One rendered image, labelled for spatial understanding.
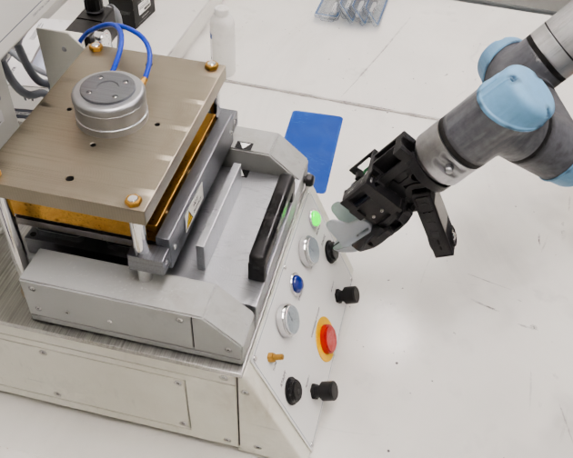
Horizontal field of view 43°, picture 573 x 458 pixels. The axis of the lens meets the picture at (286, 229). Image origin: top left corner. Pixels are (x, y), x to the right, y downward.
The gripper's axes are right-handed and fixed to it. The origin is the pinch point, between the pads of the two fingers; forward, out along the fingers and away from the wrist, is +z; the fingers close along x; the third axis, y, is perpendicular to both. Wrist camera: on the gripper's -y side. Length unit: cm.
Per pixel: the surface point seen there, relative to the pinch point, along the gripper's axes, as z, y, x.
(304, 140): 15.9, 5.0, -34.9
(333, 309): 5.1, -3.8, 6.5
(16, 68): 36, 54, -27
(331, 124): 13.6, 1.8, -41.3
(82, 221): -0.7, 32.4, 22.3
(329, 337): 3.9, -3.6, 12.3
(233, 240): -2.8, 16.6, 13.9
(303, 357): 2.9, 0.0, 18.4
